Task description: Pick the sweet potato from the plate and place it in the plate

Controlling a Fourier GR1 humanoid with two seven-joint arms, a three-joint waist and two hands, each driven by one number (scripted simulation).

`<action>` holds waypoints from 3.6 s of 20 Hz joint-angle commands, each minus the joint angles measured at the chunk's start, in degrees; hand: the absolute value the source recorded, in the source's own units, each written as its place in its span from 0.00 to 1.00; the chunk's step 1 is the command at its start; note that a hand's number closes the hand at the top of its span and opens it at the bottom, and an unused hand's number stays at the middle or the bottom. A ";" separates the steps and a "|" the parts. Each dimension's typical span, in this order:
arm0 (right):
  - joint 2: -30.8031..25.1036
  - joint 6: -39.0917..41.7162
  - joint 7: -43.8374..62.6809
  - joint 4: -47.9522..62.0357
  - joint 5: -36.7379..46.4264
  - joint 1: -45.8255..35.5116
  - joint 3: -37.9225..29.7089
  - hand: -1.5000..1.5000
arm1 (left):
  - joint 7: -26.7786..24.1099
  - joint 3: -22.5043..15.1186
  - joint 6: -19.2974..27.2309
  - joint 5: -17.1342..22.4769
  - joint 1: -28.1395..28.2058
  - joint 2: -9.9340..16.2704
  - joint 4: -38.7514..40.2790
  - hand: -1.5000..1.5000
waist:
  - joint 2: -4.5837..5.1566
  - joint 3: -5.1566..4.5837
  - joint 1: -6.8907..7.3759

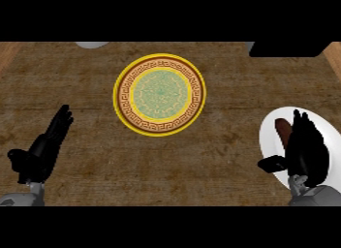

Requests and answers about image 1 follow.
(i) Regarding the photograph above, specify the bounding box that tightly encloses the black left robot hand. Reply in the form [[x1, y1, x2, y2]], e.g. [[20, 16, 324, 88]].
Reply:
[[7, 104, 76, 185]]

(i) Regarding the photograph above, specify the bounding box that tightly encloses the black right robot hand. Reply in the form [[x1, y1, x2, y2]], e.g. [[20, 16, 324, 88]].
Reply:
[[257, 108, 331, 189]]

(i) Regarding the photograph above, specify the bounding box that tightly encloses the white plate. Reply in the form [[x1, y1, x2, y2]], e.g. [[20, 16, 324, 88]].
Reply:
[[259, 106, 341, 198]]

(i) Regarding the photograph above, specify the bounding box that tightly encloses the brown sweet potato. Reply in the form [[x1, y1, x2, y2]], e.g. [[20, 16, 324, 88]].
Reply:
[[274, 117, 294, 150]]

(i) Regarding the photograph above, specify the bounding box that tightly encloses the yellow patterned plate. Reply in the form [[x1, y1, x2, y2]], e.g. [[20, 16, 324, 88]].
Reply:
[[113, 52, 209, 138]]

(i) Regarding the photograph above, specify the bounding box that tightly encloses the black appliance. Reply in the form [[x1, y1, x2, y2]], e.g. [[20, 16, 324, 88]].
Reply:
[[249, 42, 334, 58]]

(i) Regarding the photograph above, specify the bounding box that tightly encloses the pale grey round object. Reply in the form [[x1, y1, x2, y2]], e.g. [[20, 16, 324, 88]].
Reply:
[[75, 42, 112, 50]]

